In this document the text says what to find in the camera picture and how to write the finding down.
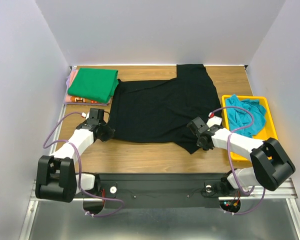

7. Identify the black polo shirt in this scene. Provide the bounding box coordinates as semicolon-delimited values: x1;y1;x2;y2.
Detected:
108;64;221;154

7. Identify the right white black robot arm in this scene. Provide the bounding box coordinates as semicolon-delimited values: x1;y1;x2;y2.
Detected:
187;117;296;195

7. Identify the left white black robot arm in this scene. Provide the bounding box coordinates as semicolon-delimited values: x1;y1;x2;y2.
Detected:
35;108;115;203

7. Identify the folded orange patterned t shirt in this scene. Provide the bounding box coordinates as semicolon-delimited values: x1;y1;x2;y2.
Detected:
64;95;112;106

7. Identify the crumpled teal t shirt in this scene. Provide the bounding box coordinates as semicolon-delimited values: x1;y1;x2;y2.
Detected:
225;94;267;138

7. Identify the folded green t shirt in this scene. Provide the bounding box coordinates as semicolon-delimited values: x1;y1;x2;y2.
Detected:
67;68;119;104

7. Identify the folded lilac t shirt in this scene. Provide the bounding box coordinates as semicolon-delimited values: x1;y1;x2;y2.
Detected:
65;72;72;88

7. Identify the folded pink t shirt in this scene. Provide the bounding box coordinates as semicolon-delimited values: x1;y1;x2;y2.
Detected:
69;69;78;81

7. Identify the yellow plastic tray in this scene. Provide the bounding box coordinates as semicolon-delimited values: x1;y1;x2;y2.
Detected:
221;94;281;163

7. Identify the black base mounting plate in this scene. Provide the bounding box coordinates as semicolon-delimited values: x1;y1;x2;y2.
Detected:
72;172;251;210

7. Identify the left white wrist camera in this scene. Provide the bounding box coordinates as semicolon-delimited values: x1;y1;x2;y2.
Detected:
81;112;89;119

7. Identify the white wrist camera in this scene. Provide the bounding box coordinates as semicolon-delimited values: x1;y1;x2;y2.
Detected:
206;112;223;128
81;112;89;119

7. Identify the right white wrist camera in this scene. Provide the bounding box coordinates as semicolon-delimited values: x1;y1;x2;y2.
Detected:
206;112;223;128

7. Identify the aluminium extrusion rail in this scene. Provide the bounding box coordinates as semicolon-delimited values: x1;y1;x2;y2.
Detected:
31;177;299;201

